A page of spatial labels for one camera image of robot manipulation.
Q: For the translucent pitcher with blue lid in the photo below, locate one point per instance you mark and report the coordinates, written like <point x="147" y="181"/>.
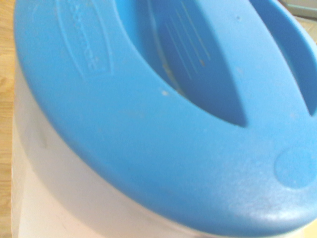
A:
<point x="161" y="136"/>

